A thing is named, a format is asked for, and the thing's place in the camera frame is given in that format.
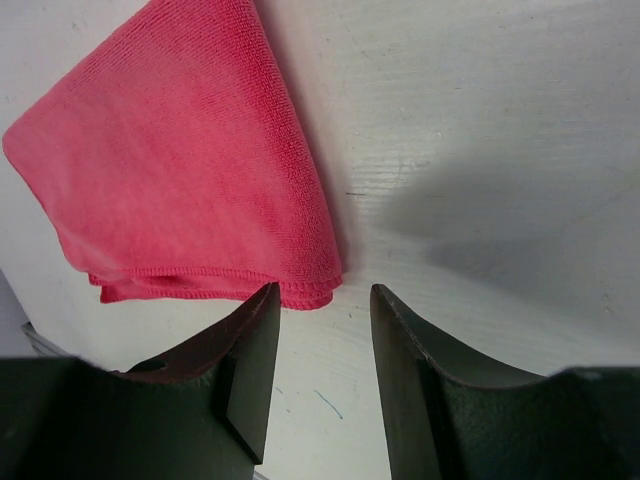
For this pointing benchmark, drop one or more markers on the pink towel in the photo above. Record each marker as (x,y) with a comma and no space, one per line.
(172,164)

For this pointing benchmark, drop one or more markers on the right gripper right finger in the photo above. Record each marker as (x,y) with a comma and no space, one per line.
(452,412)

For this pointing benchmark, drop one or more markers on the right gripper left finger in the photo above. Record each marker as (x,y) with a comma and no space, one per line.
(199,410)

